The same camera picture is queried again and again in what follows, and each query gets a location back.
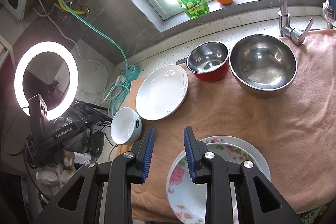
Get pull-out faucet spray head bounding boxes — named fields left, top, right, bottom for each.
left=322, top=0, right=335, bottom=29

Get chrome kitchen faucet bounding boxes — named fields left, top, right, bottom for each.
left=278, top=0, right=314, bottom=46

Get teal hose cable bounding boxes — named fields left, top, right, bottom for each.
left=58, top=0, right=140, bottom=117

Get yellow gas hose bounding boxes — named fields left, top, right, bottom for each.
left=45, top=0, right=87, bottom=16

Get floral plate pink flowers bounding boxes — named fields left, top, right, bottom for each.
left=166, top=143, right=256, bottom=223

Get red steel-lined bowl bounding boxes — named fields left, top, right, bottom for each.
left=186, top=41, right=230, bottom=83

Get white ring light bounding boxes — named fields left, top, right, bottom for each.
left=14, top=42, right=79, bottom=121

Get pink towel mat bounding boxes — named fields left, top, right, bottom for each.
left=131, top=29, right=335, bottom=222

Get white floral bottom plate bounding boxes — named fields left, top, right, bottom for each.
left=202, top=135, right=271, bottom=181

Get white plate with grey branch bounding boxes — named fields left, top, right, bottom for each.
left=135, top=64, right=189, bottom=121

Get large stainless steel bowl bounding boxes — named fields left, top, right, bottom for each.
left=229, top=34, right=298, bottom=98

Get light blue ceramic bowl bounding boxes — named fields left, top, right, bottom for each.
left=110, top=107, right=142, bottom=145

